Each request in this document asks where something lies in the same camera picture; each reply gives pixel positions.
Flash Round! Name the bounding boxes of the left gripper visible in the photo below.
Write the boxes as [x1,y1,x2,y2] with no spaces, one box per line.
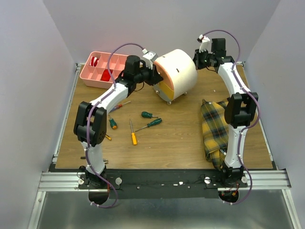
[134,62,164,86]

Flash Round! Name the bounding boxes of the white round drawer cabinet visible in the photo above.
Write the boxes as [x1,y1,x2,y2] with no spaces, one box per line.
[153,49,198,105]

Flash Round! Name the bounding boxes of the long green screwdriver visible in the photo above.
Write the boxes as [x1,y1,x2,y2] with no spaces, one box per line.
[136,118,163,132]

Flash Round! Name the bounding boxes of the stubby green orange screwdriver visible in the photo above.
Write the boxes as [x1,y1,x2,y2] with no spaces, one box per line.
[109,115,117,129]

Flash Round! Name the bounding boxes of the yellow handle screwdriver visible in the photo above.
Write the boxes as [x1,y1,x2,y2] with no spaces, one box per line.
[129,119,137,146]

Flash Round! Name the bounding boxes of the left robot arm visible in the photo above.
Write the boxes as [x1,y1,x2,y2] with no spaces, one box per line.
[73,55,163,189]

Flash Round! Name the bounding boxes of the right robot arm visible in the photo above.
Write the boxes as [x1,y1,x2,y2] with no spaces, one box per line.
[193,35,260,187]

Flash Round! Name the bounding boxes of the red item middle compartment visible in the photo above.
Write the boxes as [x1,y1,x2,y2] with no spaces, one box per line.
[101,69,111,82]

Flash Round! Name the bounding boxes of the pink compartment tray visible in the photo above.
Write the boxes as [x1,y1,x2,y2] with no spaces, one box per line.
[80,52,127,89]

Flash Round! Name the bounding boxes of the red white item in tray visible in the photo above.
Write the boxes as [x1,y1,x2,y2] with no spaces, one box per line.
[89,56,99,67]

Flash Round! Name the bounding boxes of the yellow plaid cloth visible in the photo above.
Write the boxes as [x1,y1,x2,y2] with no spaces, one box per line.
[201,99,228,170]

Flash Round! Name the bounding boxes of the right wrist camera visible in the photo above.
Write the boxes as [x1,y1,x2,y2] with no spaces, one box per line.
[197,34,211,53]

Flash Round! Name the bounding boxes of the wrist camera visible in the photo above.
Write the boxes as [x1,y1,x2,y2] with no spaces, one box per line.
[142,51,158,69]
[197,34,211,53]

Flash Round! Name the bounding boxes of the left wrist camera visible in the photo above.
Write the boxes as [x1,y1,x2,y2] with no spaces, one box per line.
[142,51,158,69]

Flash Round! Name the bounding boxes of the purple handle screwdriver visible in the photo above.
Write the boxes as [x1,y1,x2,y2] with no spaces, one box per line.
[110,101,131,112]

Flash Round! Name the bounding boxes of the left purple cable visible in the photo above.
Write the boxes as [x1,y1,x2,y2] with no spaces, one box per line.
[85,42,148,208]

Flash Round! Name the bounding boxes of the orange handle pliers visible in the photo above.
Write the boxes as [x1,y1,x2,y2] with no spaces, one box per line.
[80,156,109,164]

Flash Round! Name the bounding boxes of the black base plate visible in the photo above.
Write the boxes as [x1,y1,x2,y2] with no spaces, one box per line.
[77,167,248,200]

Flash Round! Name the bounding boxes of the aluminium frame rail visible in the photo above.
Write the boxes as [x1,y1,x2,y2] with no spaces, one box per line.
[38,170,291,192]

